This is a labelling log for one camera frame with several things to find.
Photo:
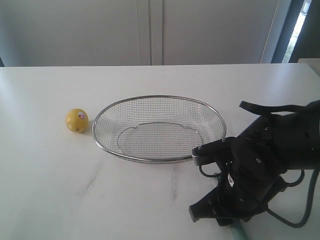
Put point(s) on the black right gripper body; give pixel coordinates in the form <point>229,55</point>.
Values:
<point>250,166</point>

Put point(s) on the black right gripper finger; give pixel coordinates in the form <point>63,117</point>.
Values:
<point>215,205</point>

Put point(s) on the teal handled peeler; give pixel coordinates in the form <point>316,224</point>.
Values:
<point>235,226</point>

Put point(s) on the yellow lemon with sticker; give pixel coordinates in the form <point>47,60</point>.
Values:
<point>77,120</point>

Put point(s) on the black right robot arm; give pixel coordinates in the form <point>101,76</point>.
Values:
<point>299,148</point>

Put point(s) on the white cabinet doors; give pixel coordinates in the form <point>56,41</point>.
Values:
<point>139,32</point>

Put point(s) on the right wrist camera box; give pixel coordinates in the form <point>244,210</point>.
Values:
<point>219,152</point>

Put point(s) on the metal wire mesh basket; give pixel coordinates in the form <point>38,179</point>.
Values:
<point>157,129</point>

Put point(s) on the dark window frame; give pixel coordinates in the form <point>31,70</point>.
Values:
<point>300,33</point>

